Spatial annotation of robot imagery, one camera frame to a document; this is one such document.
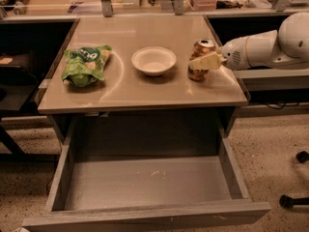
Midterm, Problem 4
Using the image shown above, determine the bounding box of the black chair caster upper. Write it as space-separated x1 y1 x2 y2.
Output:
295 151 309 163

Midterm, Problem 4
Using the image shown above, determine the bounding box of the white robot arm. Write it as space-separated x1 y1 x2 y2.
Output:
188 12 309 71

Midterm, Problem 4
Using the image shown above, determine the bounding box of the green chip bag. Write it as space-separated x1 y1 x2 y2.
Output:
61 45 112 87

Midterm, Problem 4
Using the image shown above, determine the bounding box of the black device on shelf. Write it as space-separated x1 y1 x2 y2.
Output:
0 0 29 14

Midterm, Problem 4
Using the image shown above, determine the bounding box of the white paper bowl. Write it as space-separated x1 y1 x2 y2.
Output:
131 46 177 76

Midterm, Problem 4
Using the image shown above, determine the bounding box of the grey metal post left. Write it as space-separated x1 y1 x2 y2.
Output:
100 0 113 17

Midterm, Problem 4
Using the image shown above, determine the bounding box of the grey counter cabinet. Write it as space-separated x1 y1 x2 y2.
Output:
39 15 247 148

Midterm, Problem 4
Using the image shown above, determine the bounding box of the orange soda can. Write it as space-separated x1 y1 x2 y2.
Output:
187 39 216 81

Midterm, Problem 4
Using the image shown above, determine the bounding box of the black chair caster lower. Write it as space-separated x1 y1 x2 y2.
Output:
279 195 309 210

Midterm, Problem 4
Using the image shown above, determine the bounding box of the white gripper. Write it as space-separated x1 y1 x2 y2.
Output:
189 37 250 71

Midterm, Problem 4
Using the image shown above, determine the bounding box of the open grey drawer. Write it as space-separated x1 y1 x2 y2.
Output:
22 117 270 232

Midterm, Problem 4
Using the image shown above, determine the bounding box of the black chair caster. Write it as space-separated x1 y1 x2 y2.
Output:
295 151 309 163
279 195 309 210

